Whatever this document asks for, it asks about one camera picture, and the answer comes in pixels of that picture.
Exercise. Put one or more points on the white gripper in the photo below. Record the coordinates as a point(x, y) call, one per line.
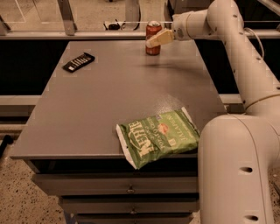
point(178, 31)

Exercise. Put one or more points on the red coke can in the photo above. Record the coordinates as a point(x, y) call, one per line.
point(152, 28)

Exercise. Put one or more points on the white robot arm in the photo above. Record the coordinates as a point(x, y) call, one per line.
point(235, 151)

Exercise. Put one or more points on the black object behind glass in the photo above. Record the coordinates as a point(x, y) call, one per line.
point(114, 26)

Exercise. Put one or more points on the black snack bar wrapper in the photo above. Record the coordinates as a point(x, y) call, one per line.
point(79, 62)

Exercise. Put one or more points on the green Kettle chips bag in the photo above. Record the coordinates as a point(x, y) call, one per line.
point(150, 139)

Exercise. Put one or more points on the grey drawer cabinet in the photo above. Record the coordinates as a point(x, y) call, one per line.
point(71, 142)

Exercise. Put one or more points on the metal railing frame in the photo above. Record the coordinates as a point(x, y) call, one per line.
point(83, 19)

